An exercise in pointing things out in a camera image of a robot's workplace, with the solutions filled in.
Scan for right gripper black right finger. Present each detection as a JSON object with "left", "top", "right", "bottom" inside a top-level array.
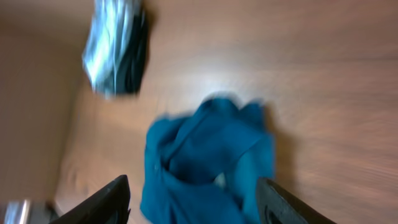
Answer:
[{"left": 256, "top": 177, "right": 335, "bottom": 224}]

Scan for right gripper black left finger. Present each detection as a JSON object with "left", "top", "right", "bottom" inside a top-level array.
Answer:
[{"left": 50, "top": 175, "right": 131, "bottom": 224}]

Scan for dark blue t-shirt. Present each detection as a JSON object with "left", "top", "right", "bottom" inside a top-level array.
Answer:
[{"left": 141, "top": 98, "right": 275, "bottom": 223}]

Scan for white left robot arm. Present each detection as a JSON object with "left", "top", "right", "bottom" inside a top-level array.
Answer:
[{"left": 1, "top": 200, "right": 59, "bottom": 224}]

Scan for folded black garment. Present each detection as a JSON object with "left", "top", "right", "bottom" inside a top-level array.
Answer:
[{"left": 115, "top": 10, "right": 149, "bottom": 95}]

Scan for folded light blue jeans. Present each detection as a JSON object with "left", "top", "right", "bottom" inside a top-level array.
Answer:
[{"left": 82, "top": 0, "right": 142, "bottom": 96}]

